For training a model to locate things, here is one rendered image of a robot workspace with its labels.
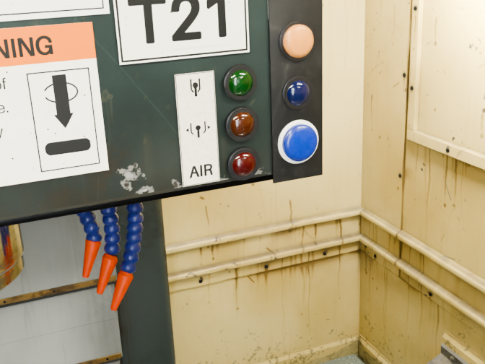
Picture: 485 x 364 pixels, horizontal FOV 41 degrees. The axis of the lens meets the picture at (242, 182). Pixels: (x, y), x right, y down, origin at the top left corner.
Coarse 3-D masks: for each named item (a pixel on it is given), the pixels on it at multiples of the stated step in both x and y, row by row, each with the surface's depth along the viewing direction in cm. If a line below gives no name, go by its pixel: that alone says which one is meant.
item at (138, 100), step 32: (256, 0) 48; (96, 32) 44; (256, 32) 49; (128, 64) 46; (160, 64) 47; (192, 64) 48; (224, 64) 49; (256, 64) 50; (128, 96) 47; (160, 96) 48; (224, 96) 49; (256, 96) 50; (128, 128) 47; (160, 128) 48; (224, 128) 50; (128, 160) 48; (160, 160) 49; (224, 160) 51; (0, 192) 45; (32, 192) 46; (64, 192) 47; (96, 192) 48; (128, 192) 49; (160, 192) 50; (192, 192) 51; (0, 224) 46
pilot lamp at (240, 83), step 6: (240, 72) 49; (246, 72) 49; (234, 78) 49; (240, 78) 49; (246, 78) 49; (252, 78) 49; (234, 84) 49; (240, 84) 49; (246, 84) 49; (252, 84) 49; (234, 90) 49; (240, 90) 49; (246, 90) 49
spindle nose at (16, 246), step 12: (0, 228) 61; (12, 228) 63; (0, 240) 61; (12, 240) 63; (0, 252) 62; (12, 252) 63; (0, 264) 62; (12, 264) 63; (24, 264) 67; (0, 276) 62; (12, 276) 64; (0, 288) 62
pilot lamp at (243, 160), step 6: (240, 156) 51; (246, 156) 51; (252, 156) 51; (234, 162) 51; (240, 162) 51; (246, 162) 51; (252, 162) 51; (234, 168) 51; (240, 168) 51; (246, 168) 51; (252, 168) 51; (240, 174) 51; (246, 174) 51
